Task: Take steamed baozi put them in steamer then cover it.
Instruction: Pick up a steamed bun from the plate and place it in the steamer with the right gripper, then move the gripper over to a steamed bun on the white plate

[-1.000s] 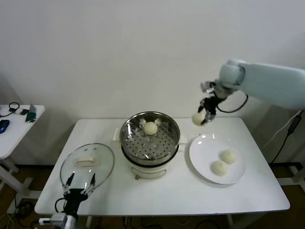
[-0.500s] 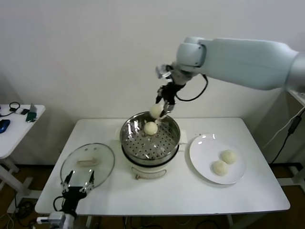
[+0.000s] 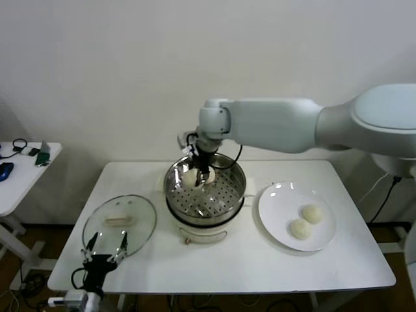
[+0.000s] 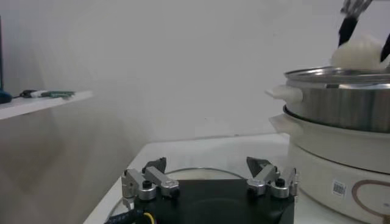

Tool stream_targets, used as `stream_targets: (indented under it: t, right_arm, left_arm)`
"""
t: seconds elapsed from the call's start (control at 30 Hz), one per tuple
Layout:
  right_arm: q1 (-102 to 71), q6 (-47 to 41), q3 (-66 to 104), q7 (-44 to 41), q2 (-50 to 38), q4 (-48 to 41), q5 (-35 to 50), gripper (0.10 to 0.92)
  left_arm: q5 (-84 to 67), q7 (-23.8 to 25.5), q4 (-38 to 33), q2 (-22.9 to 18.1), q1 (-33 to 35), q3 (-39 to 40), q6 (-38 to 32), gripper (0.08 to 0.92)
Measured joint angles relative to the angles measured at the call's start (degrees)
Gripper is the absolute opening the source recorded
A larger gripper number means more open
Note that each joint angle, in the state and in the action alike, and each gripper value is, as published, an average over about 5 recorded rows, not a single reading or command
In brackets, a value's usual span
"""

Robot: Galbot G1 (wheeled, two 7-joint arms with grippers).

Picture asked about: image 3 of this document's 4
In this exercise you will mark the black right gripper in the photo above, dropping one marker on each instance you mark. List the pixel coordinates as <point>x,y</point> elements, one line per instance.
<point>204,159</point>

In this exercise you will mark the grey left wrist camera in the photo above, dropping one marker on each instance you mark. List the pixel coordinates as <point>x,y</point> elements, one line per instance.
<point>73,298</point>

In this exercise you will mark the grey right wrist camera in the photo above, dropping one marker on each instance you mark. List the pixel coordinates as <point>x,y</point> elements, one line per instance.
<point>183,139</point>

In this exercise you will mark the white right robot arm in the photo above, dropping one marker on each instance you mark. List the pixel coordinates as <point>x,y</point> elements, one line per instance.
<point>276,125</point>

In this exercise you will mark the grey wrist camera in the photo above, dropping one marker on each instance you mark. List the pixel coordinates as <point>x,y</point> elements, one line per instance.
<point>73,298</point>
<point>183,139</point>

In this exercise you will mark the stainless steel steamer basket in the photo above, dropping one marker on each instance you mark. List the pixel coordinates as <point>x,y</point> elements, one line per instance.
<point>227,185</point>

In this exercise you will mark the white side table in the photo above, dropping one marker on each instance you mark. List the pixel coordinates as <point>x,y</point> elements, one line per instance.
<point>29,175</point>

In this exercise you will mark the blue computer mouse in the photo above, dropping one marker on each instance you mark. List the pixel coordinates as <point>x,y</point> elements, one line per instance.
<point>6,172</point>

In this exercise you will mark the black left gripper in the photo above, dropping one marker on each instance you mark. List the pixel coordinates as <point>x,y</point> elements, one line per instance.
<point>97,268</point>

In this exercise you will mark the white electric cooker base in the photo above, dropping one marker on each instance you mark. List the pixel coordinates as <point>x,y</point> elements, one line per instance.
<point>201,235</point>

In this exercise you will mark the white round plate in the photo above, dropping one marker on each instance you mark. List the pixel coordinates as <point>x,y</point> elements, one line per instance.
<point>276,227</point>

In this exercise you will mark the green hand tool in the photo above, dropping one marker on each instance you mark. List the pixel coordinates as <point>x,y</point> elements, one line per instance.
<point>43,157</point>

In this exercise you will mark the small black device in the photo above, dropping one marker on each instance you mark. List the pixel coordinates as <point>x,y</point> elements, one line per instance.
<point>33,152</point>

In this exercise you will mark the small white adapter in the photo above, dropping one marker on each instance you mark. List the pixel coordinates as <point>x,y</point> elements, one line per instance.
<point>24,152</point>

